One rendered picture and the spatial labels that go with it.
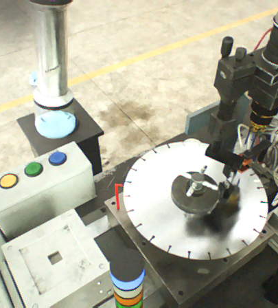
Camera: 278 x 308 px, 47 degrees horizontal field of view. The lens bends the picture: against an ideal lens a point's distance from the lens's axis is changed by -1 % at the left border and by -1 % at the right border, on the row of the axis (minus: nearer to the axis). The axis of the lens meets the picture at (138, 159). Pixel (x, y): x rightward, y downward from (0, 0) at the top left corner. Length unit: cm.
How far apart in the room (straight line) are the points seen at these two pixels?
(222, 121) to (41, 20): 48
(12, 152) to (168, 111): 116
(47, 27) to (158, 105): 175
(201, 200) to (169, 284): 20
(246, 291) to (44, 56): 78
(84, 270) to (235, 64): 50
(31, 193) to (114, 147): 137
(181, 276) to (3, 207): 45
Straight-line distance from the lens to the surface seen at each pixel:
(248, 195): 78
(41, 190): 86
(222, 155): 74
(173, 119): 238
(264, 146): 86
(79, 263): 72
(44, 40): 86
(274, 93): 66
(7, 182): 89
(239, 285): 89
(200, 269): 77
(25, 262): 75
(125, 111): 244
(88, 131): 119
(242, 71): 60
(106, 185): 101
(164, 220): 70
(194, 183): 71
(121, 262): 43
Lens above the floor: 155
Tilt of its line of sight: 48 degrees down
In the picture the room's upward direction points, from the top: straight up
